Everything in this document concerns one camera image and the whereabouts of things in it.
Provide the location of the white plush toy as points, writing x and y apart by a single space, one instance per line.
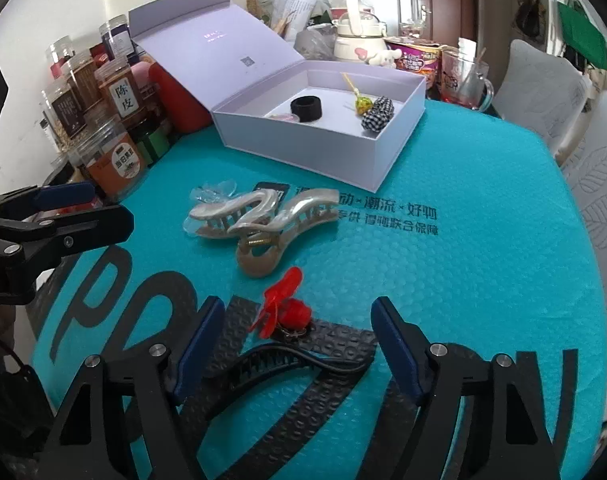
393 55

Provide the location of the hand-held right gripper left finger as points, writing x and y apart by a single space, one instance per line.
198 350

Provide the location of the pearl wavy hair claw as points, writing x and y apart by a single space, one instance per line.
303 207

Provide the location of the instant noodle cup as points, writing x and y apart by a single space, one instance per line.
418 60

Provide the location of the clear jar beans dark label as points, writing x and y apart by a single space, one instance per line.
63 110

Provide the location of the black hair claw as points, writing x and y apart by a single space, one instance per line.
283 357

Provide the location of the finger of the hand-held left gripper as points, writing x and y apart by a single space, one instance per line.
66 195
93 227

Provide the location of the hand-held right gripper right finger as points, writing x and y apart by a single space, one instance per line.
396 350

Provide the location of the dark hanging bag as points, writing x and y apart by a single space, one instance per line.
528 10

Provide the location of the teal bubble mailer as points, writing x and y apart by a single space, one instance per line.
433 285

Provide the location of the yellow-green hairpin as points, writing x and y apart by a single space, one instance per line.
362 105

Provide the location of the red flower hair clip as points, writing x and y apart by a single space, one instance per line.
296 312

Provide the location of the clear jar reddish-brown powder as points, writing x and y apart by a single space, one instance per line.
113 165

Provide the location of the cream teapot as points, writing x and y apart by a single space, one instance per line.
356 45

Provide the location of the green tote bag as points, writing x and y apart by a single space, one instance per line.
581 35

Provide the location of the clear jar white label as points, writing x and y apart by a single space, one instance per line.
121 95

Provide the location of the clear jar brown granules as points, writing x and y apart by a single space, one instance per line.
81 80

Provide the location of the glass mug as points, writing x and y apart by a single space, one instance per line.
463 80

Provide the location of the grey leaf-pattern chair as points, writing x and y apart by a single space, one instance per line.
598 180
538 90

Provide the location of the small green jar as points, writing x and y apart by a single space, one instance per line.
153 142

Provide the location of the clear hair clip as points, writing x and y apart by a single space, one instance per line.
218 190

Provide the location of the checkered scrunchie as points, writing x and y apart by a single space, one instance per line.
376 115

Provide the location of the clear jar red label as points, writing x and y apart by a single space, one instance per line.
58 55

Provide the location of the clear jar purple label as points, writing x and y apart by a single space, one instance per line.
116 40

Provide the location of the printed paper packet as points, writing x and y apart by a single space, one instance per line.
293 10

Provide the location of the white gift box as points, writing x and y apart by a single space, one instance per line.
293 150

